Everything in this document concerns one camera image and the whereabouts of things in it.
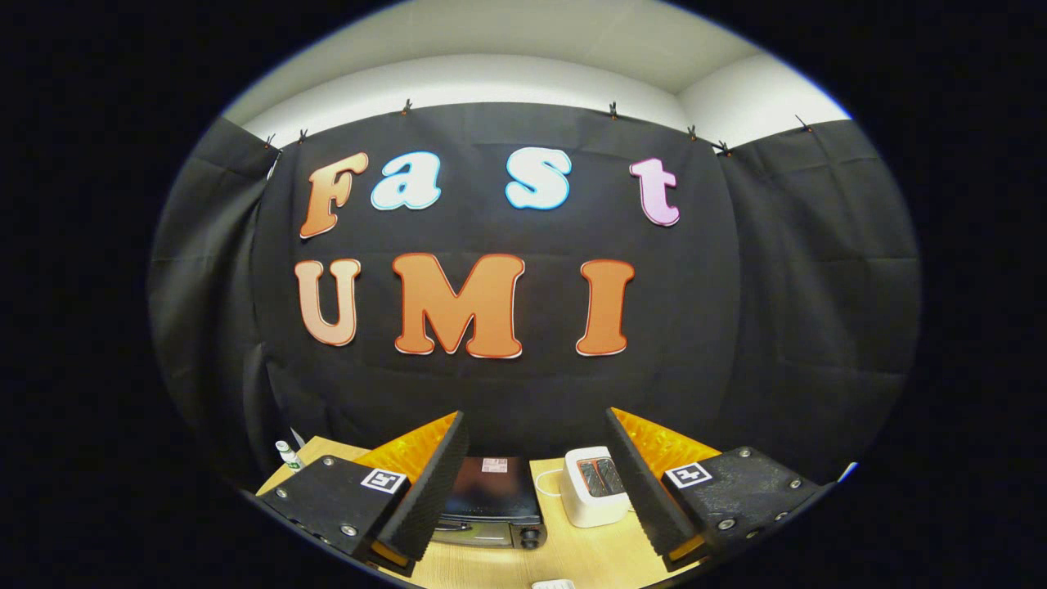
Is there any row of black clips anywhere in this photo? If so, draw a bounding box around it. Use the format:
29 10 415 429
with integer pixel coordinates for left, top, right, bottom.
263 100 815 156

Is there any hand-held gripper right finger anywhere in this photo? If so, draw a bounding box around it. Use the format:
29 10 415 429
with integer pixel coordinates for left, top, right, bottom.
604 407 835 573

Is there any white slot toaster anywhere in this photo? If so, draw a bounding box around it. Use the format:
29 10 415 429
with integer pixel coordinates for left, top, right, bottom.
563 446 632 528

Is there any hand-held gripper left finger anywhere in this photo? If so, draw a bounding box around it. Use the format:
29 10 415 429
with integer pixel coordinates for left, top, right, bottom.
256 411 471 578

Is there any black toaster oven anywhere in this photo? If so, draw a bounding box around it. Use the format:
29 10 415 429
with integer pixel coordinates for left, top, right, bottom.
431 456 549 551

